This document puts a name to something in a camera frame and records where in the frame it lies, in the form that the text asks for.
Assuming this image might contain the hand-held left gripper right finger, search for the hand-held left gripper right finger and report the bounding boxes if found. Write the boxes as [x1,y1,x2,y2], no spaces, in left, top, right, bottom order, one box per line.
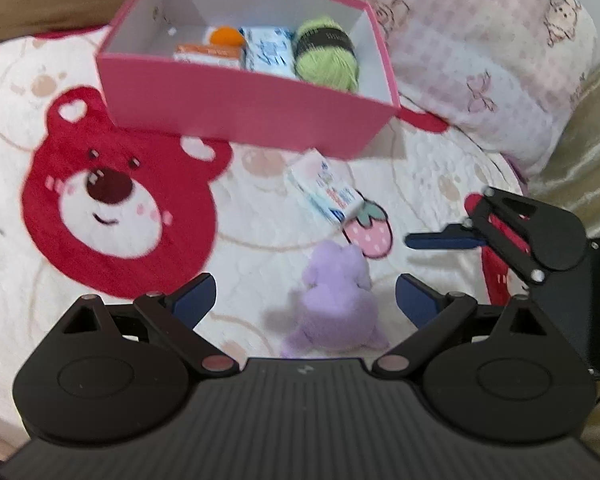
[372,273,551,377]

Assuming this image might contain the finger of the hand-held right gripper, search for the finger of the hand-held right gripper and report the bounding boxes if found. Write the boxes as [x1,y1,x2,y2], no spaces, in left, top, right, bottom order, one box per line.
[405,187,546,286]

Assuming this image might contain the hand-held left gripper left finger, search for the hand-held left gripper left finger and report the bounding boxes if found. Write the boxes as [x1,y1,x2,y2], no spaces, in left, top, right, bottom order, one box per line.
[55,272,233,376]

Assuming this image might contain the purple plush toy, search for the purple plush toy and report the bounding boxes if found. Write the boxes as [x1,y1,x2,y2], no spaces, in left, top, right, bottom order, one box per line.
[280,240,392,359]

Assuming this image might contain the white tissue pack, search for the white tissue pack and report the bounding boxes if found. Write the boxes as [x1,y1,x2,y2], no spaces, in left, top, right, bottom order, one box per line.
[286,151,367,232]

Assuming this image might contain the pink cardboard box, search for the pink cardboard box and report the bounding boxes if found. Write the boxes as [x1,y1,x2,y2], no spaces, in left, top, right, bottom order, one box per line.
[96,0,401,161]

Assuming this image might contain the green yarn ball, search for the green yarn ball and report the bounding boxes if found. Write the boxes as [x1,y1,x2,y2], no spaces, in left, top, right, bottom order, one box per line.
[292,18,362,93]

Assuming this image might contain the clear orange-label card box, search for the clear orange-label card box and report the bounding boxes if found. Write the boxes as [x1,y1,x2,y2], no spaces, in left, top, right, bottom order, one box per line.
[174,42,244,70]

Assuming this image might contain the light blue wet wipes packet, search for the light blue wet wipes packet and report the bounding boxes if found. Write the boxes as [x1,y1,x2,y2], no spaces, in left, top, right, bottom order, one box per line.
[240,26,297,80]

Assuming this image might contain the orange makeup sponge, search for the orange makeup sponge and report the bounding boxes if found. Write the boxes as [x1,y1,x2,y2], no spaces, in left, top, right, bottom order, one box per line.
[209,26,247,48]

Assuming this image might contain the bear printed blanket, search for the bear printed blanket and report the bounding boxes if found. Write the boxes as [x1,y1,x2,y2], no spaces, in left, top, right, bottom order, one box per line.
[0,27,536,436]

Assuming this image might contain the beige satin cloth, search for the beige satin cloth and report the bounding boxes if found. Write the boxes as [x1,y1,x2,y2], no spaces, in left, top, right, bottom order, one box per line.
[527,47,600,466]

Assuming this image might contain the pink checked pillow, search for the pink checked pillow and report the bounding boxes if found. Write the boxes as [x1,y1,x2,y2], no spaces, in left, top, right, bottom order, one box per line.
[257,0,598,176]

